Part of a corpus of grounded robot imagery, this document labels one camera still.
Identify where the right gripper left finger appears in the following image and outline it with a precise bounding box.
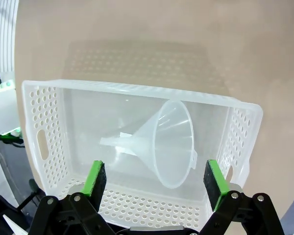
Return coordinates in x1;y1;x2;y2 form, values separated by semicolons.
29;160;115;235

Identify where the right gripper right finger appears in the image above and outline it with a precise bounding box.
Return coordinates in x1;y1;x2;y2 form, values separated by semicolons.
197;159;286;235

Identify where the translucent plastic funnel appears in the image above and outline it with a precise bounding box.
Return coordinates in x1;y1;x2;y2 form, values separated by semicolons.
99;99;198;189

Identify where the white perforated plastic basket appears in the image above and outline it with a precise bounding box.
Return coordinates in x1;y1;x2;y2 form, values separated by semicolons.
21;78;264;232

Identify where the white power strip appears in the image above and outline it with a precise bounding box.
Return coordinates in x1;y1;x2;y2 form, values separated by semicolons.
0;79;15;93

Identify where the aluminium slotted base platform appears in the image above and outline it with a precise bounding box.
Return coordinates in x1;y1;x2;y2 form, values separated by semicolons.
0;0;20;73

